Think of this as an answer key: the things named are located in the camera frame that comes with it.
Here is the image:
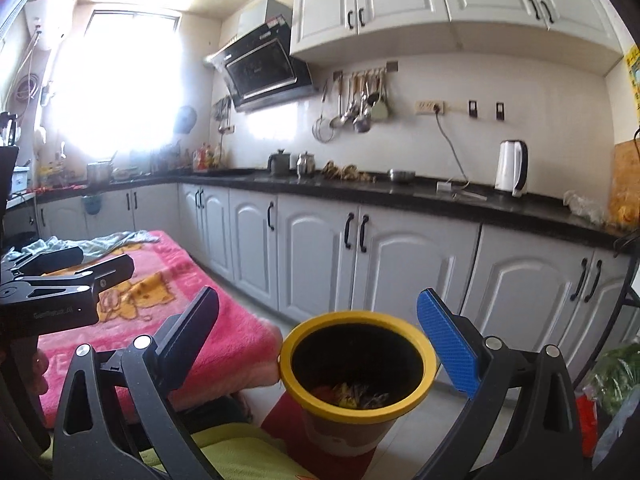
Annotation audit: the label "yellow wall poster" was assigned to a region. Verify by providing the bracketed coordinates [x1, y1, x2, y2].
[624, 44, 640, 123]

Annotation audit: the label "grey kettle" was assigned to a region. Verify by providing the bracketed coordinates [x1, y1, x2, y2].
[267, 149, 293, 177]

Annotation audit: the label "red shopping bag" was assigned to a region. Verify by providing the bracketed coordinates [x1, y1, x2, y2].
[574, 390, 603, 461]

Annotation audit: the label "wooden cutting board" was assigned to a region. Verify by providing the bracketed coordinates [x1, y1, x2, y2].
[607, 139, 640, 227]

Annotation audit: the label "group of condiment bottles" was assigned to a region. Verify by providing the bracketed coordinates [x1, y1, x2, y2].
[192, 142, 224, 171]

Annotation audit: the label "white water heater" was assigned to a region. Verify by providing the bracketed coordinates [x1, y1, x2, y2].
[22, 0, 80, 53]

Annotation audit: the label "yellow-rimmed trash bin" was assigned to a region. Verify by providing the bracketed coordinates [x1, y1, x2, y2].
[278, 311, 438, 457]

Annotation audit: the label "window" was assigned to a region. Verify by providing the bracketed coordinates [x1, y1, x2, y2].
[50, 7, 211, 161]

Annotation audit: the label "countertop storage rack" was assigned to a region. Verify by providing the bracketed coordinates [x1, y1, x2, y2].
[150, 145, 193, 173]

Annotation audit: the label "hanging kitchen tools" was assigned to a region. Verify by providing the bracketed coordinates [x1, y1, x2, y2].
[214, 96, 235, 135]

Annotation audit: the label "brown dried food pile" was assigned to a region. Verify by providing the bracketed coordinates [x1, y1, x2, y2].
[322, 161, 378, 182]

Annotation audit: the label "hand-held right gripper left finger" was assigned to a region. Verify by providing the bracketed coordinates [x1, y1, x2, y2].
[52, 286, 221, 480]

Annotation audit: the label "pink printed blanket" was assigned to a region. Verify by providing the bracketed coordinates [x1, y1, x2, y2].
[7, 230, 283, 428]

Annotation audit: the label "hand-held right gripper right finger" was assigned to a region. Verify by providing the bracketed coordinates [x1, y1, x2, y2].
[415, 287, 586, 480]

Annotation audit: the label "black power cable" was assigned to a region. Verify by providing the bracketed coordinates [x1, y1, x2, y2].
[436, 110, 471, 193]

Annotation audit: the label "clear plastic bag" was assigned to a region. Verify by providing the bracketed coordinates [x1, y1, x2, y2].
[564, 190, 607, 224]

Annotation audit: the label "person's left hand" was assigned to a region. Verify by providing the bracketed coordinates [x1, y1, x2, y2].
[31, 349, 51, 395]

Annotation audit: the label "black range hood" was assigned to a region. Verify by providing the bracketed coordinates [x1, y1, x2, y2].
[202, 0, 321, 113]

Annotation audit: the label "row of hanging utensils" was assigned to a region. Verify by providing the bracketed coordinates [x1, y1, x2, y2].
[312, 61, 399, 142]

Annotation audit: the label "yellow wrapper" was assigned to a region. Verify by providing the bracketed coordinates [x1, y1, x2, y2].
[336, 382, 362, 408]

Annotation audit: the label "person's yellow-green clothing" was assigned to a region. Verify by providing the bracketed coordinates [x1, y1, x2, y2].
[40, 422, 313, 480]

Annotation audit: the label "white electric kettle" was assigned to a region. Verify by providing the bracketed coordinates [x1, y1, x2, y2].
[494, 140, 529, 198]

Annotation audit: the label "white lower cabinets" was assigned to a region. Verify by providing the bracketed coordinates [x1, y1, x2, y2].
[35, 182, 640, 361]

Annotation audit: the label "black countertop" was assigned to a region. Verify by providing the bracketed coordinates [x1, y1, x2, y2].
[35, 167, 640, 258]

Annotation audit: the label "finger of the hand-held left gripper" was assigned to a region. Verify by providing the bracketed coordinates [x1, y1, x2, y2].
[0, 246, 85, 277]
[10, 254, 136, 293]

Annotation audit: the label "green vegetable bag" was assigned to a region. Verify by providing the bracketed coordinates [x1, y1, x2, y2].
[582, 342, 640, 418]

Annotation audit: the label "light blue cloth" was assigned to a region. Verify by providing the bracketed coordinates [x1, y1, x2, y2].
[17, 230, 163, 263]

